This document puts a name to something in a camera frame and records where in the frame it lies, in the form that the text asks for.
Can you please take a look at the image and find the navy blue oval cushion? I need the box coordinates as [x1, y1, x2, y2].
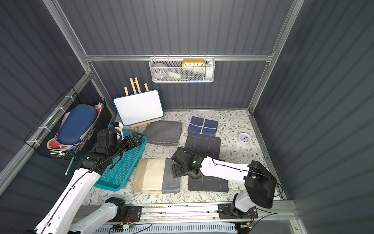
[57, 104, 98, 145]

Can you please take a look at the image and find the small white round clock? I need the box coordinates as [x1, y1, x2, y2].
[238, 133, 252, 145]

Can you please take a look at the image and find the black wire side basket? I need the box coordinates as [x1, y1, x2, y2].
[24, 88, 107, 160]

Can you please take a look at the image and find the tape roll in wall basket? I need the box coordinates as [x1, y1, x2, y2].
[151, 62, 167, 80]

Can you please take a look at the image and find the navy folded pillowcase yellow stripe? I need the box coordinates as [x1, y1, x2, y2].
[188, 116, 218, 137]

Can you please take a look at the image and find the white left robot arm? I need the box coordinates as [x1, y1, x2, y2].
[30, 129, 146, 234]

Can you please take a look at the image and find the white wire wall basket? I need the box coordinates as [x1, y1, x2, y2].
[149, 57, 216, 83]

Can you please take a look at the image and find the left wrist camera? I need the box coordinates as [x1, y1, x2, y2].
[96, 128, 118, 147]

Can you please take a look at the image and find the metal base rail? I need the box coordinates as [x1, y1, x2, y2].
[125, 200, 300, 224]

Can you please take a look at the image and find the dark grid pillowcase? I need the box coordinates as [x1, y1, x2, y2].
[184, 133, 221, 160]
[188, 176, 229, 193]

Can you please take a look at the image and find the yellow clock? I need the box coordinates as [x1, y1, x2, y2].
[182, 58, 206, 68]

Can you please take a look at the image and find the teal plastic basket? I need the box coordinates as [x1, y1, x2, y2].
[94, 133, 148, 192]

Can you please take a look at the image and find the beige and grey pillowcase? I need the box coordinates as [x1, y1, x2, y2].
[132, 158, 180, 194]

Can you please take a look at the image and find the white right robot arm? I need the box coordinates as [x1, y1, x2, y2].
[171, 147, 278, 218]

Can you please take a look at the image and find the blue framed whiteboard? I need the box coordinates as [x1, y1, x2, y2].
[113, 90, 164, 126]

